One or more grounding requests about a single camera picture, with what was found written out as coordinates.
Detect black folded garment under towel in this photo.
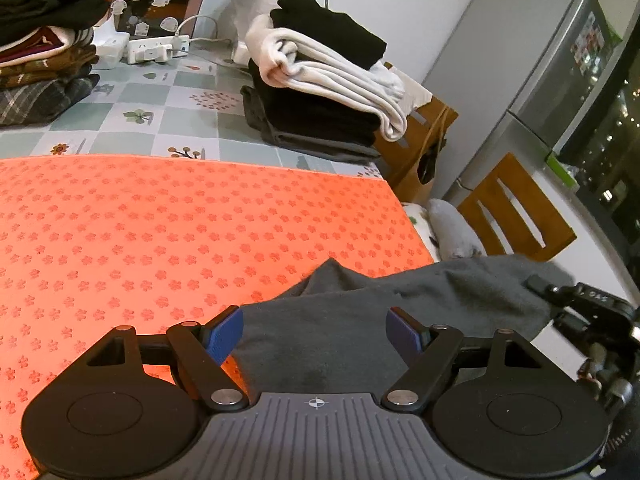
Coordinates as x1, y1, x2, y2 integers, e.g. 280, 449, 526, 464
248, 61, 380, 148

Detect white folded towel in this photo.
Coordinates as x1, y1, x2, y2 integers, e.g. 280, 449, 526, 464
245, 14, 407, 142

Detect dark grey garment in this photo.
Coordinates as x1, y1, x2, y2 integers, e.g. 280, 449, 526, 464
229, 254, 576, 401

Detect plaid folded garment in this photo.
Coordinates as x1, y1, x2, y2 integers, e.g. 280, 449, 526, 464
0, 74, 100, 127

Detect silver refrigerator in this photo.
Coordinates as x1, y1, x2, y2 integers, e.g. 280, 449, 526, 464
424, 0, 614, 198

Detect grey folded garment bottom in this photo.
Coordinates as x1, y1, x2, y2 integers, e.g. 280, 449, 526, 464
241, 86, 381, 164

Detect wooden chair with blanket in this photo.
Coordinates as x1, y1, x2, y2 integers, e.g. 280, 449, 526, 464
457, 153, 577, 261

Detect black garment on top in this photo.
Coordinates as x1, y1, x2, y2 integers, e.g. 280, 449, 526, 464
270, 0, 387, 70

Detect brown paper bag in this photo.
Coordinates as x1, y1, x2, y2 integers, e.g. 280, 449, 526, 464
374, 62, 458, 204

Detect left stack patterned clothes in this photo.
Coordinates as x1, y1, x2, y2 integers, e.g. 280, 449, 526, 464
0, 26, 99, 89

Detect orange patterned mat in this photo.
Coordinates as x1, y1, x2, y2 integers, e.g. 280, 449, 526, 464
1, 155, 432, 479

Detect white power strip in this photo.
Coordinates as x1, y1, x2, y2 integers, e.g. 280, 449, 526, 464
122, 35, 191, 65

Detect light grey folded fleece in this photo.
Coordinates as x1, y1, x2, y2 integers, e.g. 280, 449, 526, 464
426, 198, 487, 261

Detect checkered floral tablecloth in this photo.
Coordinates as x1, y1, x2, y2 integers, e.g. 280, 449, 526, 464
1, 51, 380, 178

